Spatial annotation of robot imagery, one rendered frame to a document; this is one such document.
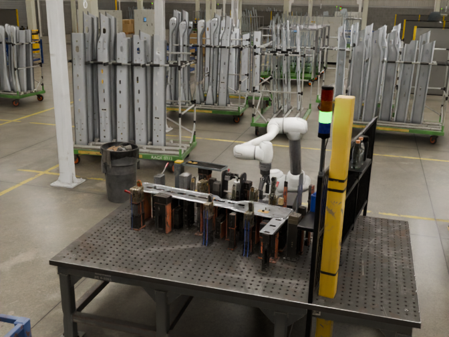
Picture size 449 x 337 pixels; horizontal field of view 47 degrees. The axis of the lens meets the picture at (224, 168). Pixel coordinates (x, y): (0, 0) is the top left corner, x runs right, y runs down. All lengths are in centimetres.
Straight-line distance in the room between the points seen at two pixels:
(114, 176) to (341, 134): 413
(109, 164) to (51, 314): 251
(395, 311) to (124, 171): 417
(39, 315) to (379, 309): 274
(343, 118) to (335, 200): 51
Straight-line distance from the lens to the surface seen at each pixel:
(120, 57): 839
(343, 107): 309
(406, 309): 356
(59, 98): 739
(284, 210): 401
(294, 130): 426
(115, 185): 679
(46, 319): 467
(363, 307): 350
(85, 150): 837
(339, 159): 316
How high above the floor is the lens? 251
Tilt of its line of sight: 18 degrees down
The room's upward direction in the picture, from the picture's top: 1 degrees clockwise
